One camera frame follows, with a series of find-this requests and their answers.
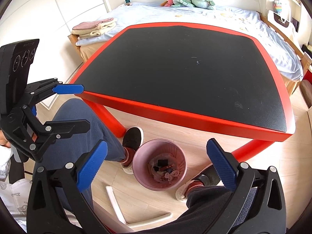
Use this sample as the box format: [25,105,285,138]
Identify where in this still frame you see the pink trash bin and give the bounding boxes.
[132,139,187,191]

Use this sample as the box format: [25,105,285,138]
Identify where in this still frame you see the person's left hand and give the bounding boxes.
[0,130,11,148]

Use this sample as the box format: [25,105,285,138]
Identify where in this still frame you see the right black slipper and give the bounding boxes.
[175,164,221,202]

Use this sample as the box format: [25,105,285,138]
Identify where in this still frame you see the black slipper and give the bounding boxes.
[120,126,144,175]
[175,164,221,202]

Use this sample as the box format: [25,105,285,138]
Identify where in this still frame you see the person's right leg dark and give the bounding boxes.
[140,186,232,233]

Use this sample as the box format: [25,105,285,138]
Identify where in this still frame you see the left black slipper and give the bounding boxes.
[120,126,144,175]

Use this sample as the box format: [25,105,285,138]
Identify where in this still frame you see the folded towels stack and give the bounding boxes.
[71,18,116,39]

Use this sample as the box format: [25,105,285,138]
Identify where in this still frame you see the white wardrobe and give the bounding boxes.
[1,0,107,82]

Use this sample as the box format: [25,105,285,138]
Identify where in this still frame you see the bed with blue sheet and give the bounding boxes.
[69,3,311,95]

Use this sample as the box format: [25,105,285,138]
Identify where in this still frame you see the striped green plush toy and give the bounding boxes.
[172,0,195,7]

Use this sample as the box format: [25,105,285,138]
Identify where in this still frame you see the white tote bag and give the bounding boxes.
[267,2,296,35]

